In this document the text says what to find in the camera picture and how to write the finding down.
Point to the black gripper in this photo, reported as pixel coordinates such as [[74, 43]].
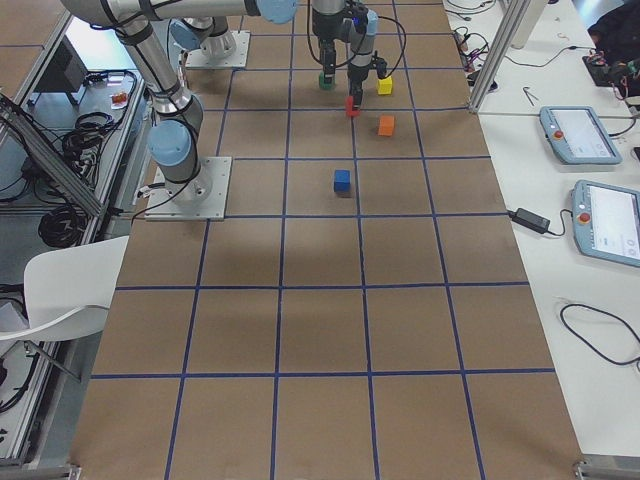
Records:
[[325, 34], [358, 70]]

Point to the red wooden block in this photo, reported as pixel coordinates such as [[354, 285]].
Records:
[[351, 109]]

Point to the green wooden block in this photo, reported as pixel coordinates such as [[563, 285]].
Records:
[[326, 83]]

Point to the yellow wooden block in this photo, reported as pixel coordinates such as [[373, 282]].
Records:
[[384, 86]]

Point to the orange wooden block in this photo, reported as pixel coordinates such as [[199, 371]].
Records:
[[386, 125]]

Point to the blue wooden block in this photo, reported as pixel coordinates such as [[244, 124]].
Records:
[[342, 181]]

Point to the allen key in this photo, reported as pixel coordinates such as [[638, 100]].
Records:
[[529, 95]]

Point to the orange snack packet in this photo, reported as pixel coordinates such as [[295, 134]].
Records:
[[119, 100]]

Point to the black power adapter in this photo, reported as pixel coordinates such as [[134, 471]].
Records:
[[529, 220]]

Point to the far teach pendant tablet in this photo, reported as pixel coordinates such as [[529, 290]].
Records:
[[577, 136]]

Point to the teach pendant tablet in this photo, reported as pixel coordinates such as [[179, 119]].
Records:
[[577, 136], [606, 222]]

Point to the near teach pendant tablet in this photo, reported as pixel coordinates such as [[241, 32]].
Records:
[[606, 222]]

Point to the white chair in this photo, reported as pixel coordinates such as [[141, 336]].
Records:
[[68, 292]]

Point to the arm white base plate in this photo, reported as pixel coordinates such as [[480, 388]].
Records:
[[203, 198], [226, 51]]

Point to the aluminium frame post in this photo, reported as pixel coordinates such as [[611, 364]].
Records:
[[513, 31]]

